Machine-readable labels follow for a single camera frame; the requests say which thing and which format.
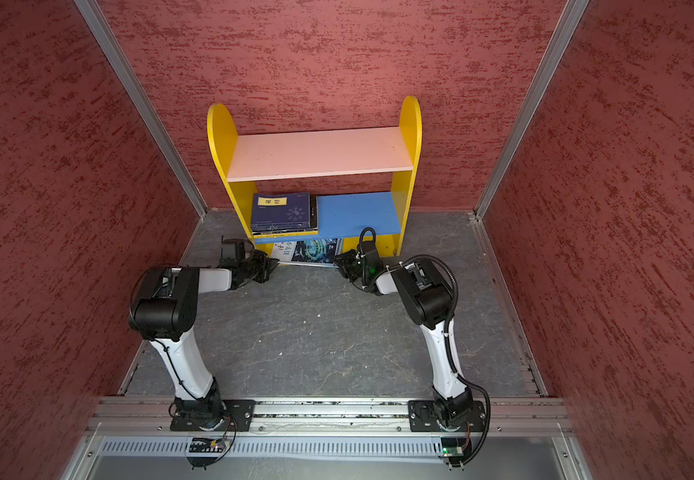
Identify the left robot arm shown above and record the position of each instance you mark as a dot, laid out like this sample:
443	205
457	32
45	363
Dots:
163	310

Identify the right corner aluminium profile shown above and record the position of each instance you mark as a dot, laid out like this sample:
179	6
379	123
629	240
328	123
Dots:
565	28

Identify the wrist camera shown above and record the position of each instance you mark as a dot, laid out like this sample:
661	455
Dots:
234	251
367	251

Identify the left circuit board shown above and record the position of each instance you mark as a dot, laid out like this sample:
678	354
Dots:
208	446

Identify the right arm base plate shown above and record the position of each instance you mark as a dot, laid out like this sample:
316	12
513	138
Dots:
446	416

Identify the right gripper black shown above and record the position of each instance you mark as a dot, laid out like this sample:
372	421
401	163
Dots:
344	263

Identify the left corner aluminium profile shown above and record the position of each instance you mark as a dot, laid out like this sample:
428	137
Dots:
100	28

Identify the navy book yellow label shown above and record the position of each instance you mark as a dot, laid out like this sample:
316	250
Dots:
287	213

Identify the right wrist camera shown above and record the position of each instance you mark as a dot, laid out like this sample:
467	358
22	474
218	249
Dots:
367	251

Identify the corner aluminium profile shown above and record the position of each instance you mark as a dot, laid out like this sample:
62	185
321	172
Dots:
565	28
100	28

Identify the right circuit board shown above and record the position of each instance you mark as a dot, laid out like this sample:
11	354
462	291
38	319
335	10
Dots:
455	449

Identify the white science magazine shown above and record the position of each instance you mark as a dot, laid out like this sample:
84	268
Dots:
317	253

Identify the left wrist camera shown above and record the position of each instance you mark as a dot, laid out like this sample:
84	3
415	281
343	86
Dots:
234	251

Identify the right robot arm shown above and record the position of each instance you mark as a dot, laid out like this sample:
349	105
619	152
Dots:
429	293

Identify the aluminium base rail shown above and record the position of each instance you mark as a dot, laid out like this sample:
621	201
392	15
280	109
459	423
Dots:
268	416

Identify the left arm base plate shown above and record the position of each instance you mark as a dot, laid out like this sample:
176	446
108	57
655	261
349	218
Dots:
195	416

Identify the slotted cable duct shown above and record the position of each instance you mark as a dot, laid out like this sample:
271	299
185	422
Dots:
415	448

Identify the circuit board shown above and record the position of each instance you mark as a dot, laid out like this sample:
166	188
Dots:
208	446
455	449

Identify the yellow pink blue bookshelf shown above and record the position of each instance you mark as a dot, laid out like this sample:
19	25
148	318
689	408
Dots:
244	160

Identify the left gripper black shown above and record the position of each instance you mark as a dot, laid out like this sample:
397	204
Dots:
266	270

